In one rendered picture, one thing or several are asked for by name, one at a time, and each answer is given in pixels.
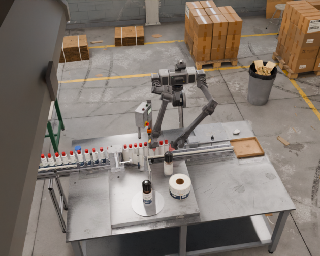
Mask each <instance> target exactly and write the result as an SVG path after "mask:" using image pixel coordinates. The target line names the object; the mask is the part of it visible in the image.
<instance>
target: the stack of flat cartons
mask: <svg viewBox="0 0 320 256"><path fill-rule="evenodd" d="M82 60H90V58H89V47H88V42H87V38H86V34H84V35H78V36H66V37H64V38H63V43H62V48H61V53H60V59H59V63H66V62H74V61H82Z"/></svg>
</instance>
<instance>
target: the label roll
mask: <svg viewBox="0 0 320 256"><path fill-rule="evenodd" d="M190 183H191V181H190V178H189V177H188V176H187V175H185V174H175V175H173V176H172V177H171V178H170V180H169V193H170V196H171V197H172V198H174V199H176V200H184V199H186V198H187V197H188V196H189V195H190Z"/></svg>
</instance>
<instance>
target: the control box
mask: <svg viewBox="0 0 320 256"><path fill-rule="evenodd" d="M146 104H147V103H145V102H142V103H141V105H140V106H139V107H138V108H137V109H136V110H135V121H136V126H138V127H141V128H143V129H144V128H145V127H146V123H148V122H150V121H151V120H152V115H151V116H150V118H149V119H148V120H147V116H148V115H149V114H148V115H147V110H148V109H149V108H150V107H151V105H150V104H149V105H148V107H146ZM142 108H144V109H145V111H142ZM150 113H152V111H151V112H150Z"/></svg>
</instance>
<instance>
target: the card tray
mask: <svg viewBox="0 0 320 256"><path fill-rule="evenodd" d="M230 144H231V146H233V147H234V148H233V150H234V153H235V155H236V157H237V158H241V157H249V156H257V155H264V150H263V149H262V147H261V145H260V143H259V141H258V139H257V138H256V136H255V137H246V138H238V139H232V140H230Z"/></svg>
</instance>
